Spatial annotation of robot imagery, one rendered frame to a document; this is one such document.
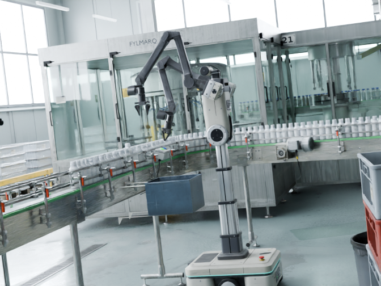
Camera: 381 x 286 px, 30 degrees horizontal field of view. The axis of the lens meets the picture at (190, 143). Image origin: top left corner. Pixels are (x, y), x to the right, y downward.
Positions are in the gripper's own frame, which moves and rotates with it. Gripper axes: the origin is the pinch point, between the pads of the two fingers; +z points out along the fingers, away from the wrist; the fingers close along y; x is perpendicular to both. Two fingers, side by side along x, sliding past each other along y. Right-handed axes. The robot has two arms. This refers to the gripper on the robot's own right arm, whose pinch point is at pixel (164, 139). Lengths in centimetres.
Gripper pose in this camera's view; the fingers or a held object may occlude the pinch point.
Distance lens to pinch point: 546.8
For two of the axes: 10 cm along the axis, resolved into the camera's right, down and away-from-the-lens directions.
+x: 9.4, 2.5, -2.4
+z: -2.2, 9.7, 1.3
